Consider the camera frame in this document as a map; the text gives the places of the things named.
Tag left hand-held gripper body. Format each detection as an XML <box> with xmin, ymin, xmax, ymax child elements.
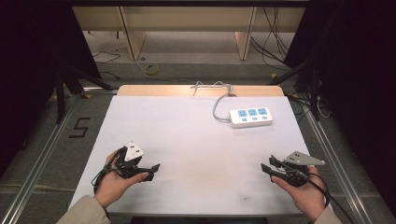
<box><xmin>115</xmin><ymin>141</ymin><xmax>146</xmax><ymax>180</ymax></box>

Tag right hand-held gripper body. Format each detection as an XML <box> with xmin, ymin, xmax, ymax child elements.
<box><xmin>271</xmin><ymin>150</ymin><xmax>327</xmax><ymax>188</ymax></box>

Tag person's left hand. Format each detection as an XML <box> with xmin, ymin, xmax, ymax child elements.
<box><xmin>92</xmin><ymin>150</ymin><xmax>150</xmax><ymax>210</ymax></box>

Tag person's right hand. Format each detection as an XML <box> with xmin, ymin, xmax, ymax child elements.
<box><xmin>270</xmin><ymin>165</ymin><xmax>329</xmax><ymax>222</ymax></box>

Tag white power strip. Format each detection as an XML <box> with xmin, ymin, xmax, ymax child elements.
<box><xmin>229</xmin><ymin>106</ymin><xmax>275</xmax><ymax>130</ymax></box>

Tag black metal stand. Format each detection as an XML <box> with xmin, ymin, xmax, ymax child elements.
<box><xmin>53</xmin><ymin>60</ymin><xmax>116</xmax><ymax>125</ymax></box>
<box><xmin>266</xmin><ymin>57</ymin><xmax>322</xmax><ymax>121</ymax></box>

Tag yellow tape roll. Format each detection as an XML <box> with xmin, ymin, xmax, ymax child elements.
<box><xmin>144</xmin><ymin>63</ymin><xmax>161</xmax><ymax>77</ymax></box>

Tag dark curtain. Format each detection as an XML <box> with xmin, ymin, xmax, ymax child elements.
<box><xmin>283</xmin><ymin>0</ymin><xmax>396</xmax><ymax>217</ymax></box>
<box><xmin>0</xmin><ymin>0</ymin><xmax>102</xmax><ymax>176</ymax></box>

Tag wooden desk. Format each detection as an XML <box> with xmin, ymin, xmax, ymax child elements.
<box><xmin>72</xmin><ymin>6</ymin><xmax>306</xmax><ymax>62</ymax></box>

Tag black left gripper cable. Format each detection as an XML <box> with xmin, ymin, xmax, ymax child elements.
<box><xmin>91</xmin><ymin>147</ymin><xmax>128</xmax><ymax>196</ymax></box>

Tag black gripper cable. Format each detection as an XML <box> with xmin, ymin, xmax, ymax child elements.
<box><xmin>281</xmin><ymin>160</ymin><xmax>357</xmax><ymax>224</ymax></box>
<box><xmin>91</xmin><ymin>147</ymin><xmax>128</xmax><ymax>196</ymax></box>

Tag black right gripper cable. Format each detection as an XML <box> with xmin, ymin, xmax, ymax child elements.
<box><xmin>281</xmin><ymin>160</ymin><xmax>357</xmax><ymax>224</ymax></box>

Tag metal floor rail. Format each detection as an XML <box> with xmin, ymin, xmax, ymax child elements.
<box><xmin>0</xmin><ymin>88</ymin><xmax>118</xmax><ymax>224</ymax></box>
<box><xmin>303</xmin><ymin>106</ymin><xmax>376</xmax><ymax>224</ymax></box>

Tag tangle of floor cables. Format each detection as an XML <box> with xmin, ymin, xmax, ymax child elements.
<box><xmin>285</xmin><ymin>92</ymin><xmax>332</xmax><ymax>123</ymax></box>

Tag grey power strip cable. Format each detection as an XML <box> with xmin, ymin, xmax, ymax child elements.
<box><xmin>190</xmin><ymin>80</ymin><xmax>238</xmax><ymax>124</ymax></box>

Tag thin black floor cable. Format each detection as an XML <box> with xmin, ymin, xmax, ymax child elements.
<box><xmin>92</xmin><ymin>49</ymin><xmax>122</xmax><ymax>80</ymax></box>

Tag bundle of black cables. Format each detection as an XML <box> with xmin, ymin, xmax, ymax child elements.
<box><xmin>249</xmin><ymin>7</ymin><xmax>297</xmax><ymax>69</ymax></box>

